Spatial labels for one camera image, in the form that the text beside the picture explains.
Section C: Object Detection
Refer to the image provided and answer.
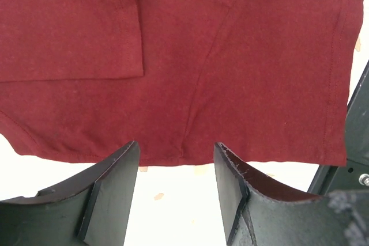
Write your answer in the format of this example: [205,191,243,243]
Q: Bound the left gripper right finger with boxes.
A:
[214,143,368,245]

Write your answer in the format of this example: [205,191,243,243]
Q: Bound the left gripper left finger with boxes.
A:
[1,141,140,246]

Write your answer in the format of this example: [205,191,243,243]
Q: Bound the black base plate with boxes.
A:
[308,66,369,195]

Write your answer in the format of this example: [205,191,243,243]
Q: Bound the dark red t shirt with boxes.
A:
[1,0,364,166]

